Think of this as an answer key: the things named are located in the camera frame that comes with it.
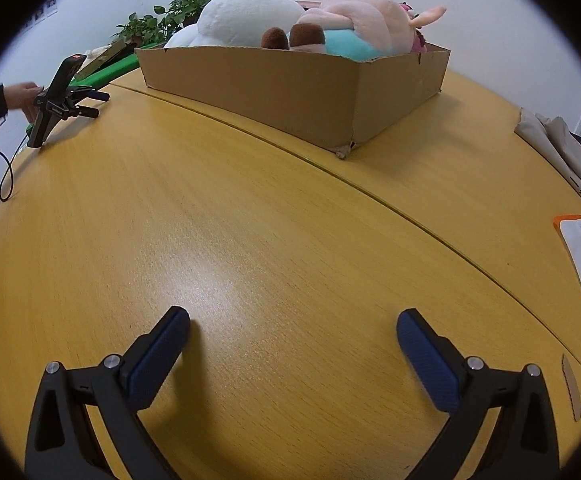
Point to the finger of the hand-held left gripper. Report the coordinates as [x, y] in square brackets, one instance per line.
[84, 110]
[90, 93]

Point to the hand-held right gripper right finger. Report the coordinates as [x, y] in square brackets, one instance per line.
[428, 360]

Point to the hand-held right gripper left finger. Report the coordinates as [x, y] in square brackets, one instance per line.
[155, 360]

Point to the white panda plush toy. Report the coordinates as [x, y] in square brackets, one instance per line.
[240, 15]

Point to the shallow cardboard box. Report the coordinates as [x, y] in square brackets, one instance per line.
[270, 95]

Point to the pink pig plush toy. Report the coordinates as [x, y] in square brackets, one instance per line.
[360, 15]

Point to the person's left hand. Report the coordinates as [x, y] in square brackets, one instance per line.
[23, 94]

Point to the brown tissue box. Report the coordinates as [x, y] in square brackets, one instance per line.
[98, 59]

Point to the green tablecloth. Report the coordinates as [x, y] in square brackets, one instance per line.
[115, 67]

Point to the small potted green plant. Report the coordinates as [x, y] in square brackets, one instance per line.
[138, 30]

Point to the large potted green plant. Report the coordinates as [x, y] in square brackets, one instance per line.
[188, 7]

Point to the small tan tag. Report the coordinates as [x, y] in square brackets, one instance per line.
[572, 385]

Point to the grey cloth bag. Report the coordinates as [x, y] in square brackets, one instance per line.
[550, 145]

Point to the magenta bear plush toy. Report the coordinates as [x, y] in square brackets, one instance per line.
[417, 44]

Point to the wall notice papers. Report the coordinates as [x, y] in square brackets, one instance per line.
[45, 10]

